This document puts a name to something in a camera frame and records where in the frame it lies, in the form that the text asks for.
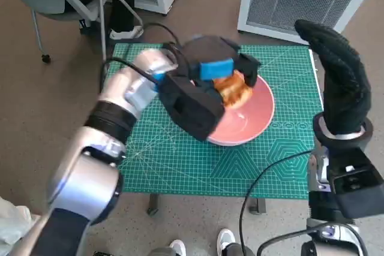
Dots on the pink bowl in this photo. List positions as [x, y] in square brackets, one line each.
[252, 118]

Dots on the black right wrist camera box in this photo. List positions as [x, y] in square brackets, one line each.
[357, 187]

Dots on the seated person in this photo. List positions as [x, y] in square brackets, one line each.
[123, 4]

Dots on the green cutting mat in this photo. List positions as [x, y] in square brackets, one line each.
[180, 163]

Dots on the black table leg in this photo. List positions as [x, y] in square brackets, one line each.
[258, 206]
[153, 205]

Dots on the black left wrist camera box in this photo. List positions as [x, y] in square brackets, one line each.
[189, 109]

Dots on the person in pale clothing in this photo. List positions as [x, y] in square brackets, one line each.
[12, 223]

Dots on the orange toy bread loaf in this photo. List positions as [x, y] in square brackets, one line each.
[234, 91]

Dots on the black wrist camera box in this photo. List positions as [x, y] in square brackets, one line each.
[189, 109]
[357, 187]

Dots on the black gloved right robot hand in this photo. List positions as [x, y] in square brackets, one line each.
[345, 88]

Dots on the person with white shoes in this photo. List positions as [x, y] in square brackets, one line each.
[225, 239]

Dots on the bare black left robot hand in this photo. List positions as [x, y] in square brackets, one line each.
[216, 52]

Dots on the large white mesh cabinet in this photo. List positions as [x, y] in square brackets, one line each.
[300, 1]

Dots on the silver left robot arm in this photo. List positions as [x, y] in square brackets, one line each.
[90, 184]

